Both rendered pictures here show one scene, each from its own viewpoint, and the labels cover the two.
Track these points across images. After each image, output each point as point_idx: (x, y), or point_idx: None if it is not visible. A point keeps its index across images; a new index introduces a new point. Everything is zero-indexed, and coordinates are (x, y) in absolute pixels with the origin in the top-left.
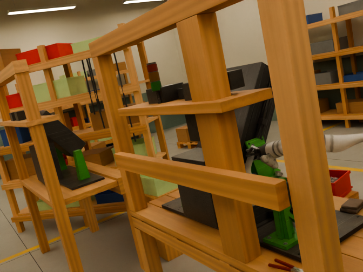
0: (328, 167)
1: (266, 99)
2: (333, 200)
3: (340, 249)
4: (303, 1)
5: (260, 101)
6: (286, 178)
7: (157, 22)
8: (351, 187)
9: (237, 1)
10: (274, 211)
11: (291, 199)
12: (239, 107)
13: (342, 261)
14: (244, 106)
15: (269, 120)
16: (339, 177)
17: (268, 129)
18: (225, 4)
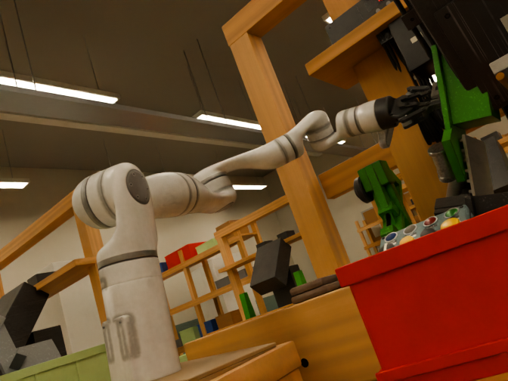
0: (280, 181)
1: (314, 77)
2: (291, 209)
3: (308, 255)
4: (235, 60)
5: (320, 79)
6: (357, 172)
7: None
8: (379, 376)
9: (281, 5)
10: None
11: (323, 193)
12: (336, 85)
13: (313, 267)
14: (332, 84)
15: (410, 4)
16: (425, 294)
17: (425, 26)
18: (291, 7)
